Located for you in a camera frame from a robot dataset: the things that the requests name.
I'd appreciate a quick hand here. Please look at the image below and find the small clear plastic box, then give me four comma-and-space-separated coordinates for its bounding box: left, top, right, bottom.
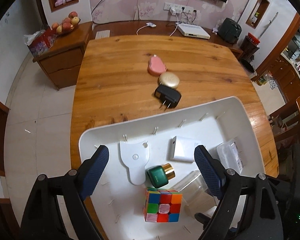
172, 170, 218, 205

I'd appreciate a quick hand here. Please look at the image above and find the clear box with label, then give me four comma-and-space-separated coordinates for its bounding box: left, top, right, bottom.
216, 137, 246, 174

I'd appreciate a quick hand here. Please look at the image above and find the white charger block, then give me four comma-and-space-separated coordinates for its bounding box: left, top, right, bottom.
170, 136, 201, 163

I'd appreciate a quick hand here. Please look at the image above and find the green and gold bottle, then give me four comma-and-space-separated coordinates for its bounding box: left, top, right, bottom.
147, 163, 175, 189

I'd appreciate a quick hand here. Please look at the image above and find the white plastic gadget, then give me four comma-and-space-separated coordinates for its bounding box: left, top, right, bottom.
119, 141, 150, 186

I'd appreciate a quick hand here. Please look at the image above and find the black power adapter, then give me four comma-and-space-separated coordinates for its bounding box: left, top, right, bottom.
154, 85, 181, 109

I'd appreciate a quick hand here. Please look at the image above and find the gold round compact case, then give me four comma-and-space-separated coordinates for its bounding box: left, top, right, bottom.
159, 72, 180, 89

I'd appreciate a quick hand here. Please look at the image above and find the pink silicone pouch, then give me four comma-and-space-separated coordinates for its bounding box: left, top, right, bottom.
147, 55, 167, 76

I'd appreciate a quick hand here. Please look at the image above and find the colourful Rubik's cube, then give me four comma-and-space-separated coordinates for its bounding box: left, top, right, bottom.
143, 187, 183, 223

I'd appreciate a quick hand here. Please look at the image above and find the white plastic tray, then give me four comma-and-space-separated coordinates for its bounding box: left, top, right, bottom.
78, 97, 265, 239

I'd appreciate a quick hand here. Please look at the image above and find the grey trash bin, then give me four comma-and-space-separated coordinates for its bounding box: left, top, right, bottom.
240, 59, 257, 79

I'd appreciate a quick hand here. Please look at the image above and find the wooden side cabinet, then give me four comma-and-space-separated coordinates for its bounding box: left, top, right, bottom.
33, 22, 93, 90

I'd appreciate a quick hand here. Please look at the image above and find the dark basket with red lid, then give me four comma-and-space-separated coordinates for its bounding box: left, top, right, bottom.
240, 33, 260, 60

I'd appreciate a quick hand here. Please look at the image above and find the black toaster appliance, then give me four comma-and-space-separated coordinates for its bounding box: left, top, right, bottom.
217, 18, 242, 44

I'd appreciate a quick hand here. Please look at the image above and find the white set-top box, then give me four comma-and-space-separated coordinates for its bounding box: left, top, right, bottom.
177, 23, 210, 40

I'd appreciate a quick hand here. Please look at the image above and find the white pad on bench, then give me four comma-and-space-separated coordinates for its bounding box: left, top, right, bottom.
95, 30, 110, 40

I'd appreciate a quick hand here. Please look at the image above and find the fruit bowl with peaches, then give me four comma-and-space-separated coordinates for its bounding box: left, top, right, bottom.
51, 11, 81, 35

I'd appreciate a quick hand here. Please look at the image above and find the long wooden TV bench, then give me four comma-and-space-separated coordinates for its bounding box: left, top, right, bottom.
93, 21, 243, 60

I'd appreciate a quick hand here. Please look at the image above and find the white charging cable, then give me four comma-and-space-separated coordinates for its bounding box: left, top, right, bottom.
136, 11, 180, 37

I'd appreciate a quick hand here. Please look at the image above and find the black wall cable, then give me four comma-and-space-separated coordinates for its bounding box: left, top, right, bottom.
90, 0, 124, 25

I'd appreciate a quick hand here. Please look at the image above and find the wall power strip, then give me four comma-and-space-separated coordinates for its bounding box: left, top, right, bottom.
163, 2, 196, 15

